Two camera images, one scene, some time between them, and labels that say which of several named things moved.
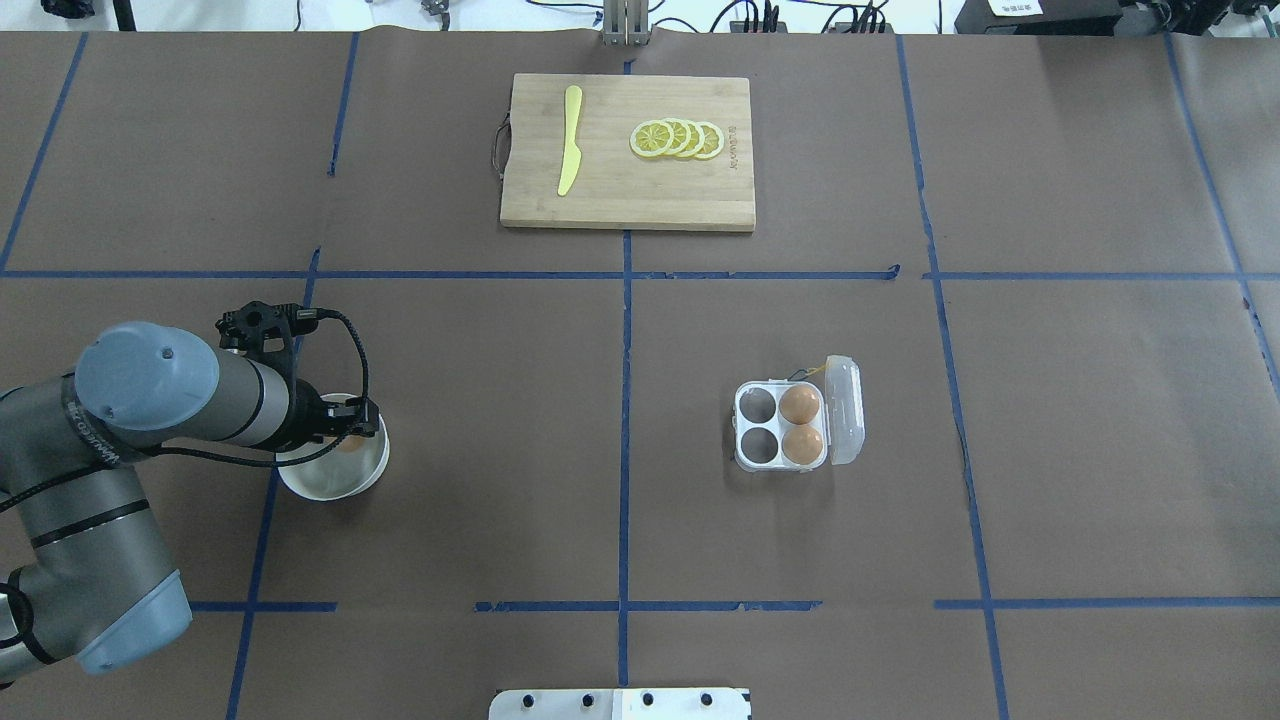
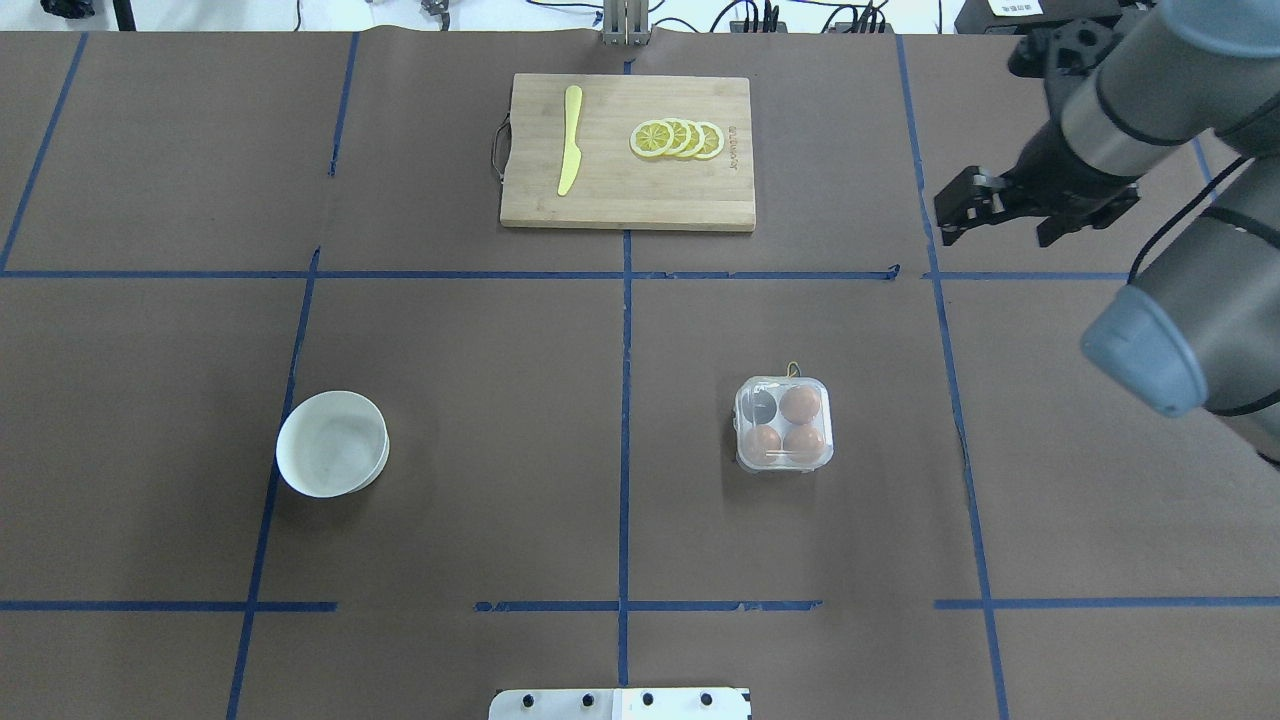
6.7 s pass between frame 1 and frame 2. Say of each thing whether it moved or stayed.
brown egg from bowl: moved
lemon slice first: stayed
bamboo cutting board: stayed
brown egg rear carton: stayed
